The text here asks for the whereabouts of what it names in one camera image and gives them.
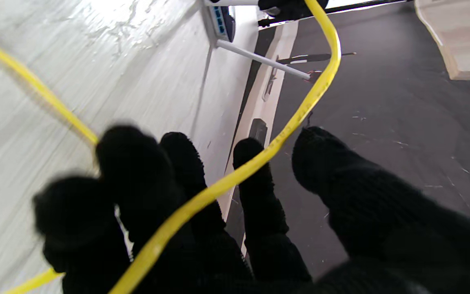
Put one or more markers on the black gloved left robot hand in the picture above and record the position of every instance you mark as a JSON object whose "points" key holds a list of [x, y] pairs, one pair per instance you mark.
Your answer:
{"points": [[292, 8]]}

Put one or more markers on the black stick tool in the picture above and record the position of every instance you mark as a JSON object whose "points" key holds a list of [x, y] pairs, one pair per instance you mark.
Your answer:
{"points": [[312, 58]]}

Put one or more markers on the small red black object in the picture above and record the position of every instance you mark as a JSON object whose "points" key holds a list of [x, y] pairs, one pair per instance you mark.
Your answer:
{"points": [[315, 76]]}

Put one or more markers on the black white router with antennas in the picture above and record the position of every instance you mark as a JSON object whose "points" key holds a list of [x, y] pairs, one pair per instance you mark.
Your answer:
{"points": [[222, 20]]}

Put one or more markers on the black tape strip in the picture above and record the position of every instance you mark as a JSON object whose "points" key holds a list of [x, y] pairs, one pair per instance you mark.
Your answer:
{"points": [[258, 130]]}

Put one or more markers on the light wooden board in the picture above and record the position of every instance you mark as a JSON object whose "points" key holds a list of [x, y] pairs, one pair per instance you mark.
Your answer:
{"points": [[463, 36]]}

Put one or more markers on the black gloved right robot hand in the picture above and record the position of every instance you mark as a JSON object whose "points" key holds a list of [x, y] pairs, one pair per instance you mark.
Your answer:
{"points": [[382, 228]]}

